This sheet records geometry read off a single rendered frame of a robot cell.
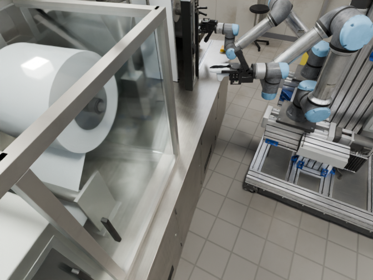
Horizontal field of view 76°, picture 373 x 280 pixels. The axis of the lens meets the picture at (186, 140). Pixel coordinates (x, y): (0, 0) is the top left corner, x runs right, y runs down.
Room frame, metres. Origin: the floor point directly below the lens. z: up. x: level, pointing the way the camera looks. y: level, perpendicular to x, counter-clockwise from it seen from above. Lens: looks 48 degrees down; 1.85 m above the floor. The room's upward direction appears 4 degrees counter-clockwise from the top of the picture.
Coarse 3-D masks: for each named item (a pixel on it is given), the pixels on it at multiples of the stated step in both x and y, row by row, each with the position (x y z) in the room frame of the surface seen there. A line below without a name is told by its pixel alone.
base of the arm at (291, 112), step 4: (292, 104) 1.11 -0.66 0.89; (288, 108) 1.12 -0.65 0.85; (292, 108) 1.09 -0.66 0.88; (296, 108) 1.06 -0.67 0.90; (300, 108) 1.05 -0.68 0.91; (288, 112) 1.09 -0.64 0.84; (292, 112) 1.08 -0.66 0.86; (296, 112) 1.05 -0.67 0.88; (300, 112) 1.04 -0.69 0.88; (288, 116) 1.08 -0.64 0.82; (292, 116) 1.06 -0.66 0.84; (296, 116) 1.04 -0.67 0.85; (300, 116) 1.03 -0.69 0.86; (304, 116) 1.03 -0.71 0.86; (296, 120) 1.03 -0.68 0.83; (300, 120) 1.02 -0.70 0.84; (304, 120) 1.02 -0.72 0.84
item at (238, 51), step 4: (236, 48) 1.01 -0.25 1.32; (240, 48) 1.01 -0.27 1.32; (236, 52) 1.00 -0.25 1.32; (240, 52) 1.00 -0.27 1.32; (236, 56) 1.01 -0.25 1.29; (240, 56) 0.99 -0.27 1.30; (240, 60) 0.99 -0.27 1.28; (244, 60) 0.99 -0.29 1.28; (244, 64) 0.98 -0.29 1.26; (244, 68) 0.98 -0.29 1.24; (248, 68) 0.98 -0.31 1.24
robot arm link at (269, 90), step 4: (260, 80) 1.06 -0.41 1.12; (264, 80) 1.00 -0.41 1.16; (264, 84) 0.98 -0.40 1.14; (268, 84) 0.96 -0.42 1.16; (272, 84) 0.95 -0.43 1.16; (276, 84) 0.95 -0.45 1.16; (264, 88) 0.97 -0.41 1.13; (268, 88) 0.96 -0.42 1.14; (272, 88) 0.95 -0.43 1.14; (276, 88) 0.95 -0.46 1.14; (264, 92) 0.97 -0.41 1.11; (268, 92) 0.95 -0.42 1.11; (272, 92) 0.95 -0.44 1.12; (276, 92) 0.96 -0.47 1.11; (264, 96) 0.96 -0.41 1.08; (268, 96) 0.95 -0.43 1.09; (272, 96) 0.95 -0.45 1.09
